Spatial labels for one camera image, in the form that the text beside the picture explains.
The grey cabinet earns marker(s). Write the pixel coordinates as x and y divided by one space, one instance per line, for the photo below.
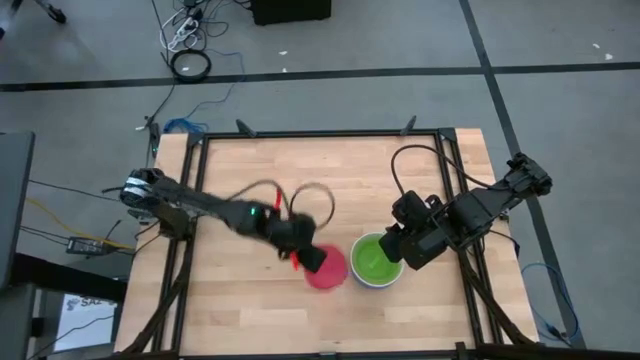
12 200

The black power adapter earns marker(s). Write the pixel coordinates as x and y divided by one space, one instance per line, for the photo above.
86 245

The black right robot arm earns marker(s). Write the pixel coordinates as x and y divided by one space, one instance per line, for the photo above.
495 200

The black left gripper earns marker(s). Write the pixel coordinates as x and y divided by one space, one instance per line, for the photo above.
290 232

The white printed sign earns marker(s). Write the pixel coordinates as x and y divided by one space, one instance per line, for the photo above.
82 320

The black box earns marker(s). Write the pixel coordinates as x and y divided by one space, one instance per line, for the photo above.
290 11

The lime green plastic bowl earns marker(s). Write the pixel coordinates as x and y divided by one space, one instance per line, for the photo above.
375 265

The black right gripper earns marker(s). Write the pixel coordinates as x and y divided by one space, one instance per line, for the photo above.
425 240

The black stand leg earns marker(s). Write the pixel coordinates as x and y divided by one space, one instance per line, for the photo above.
52 12

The black table frame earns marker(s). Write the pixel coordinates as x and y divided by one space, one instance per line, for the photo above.
200 200

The pink translucent plastic bowl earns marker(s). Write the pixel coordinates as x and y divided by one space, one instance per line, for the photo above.
332 272

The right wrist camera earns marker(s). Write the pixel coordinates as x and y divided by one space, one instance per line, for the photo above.
409 207

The white power strip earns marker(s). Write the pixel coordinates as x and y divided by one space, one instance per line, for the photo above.
182 31

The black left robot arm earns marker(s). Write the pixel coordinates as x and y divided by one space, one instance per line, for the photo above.
190 200

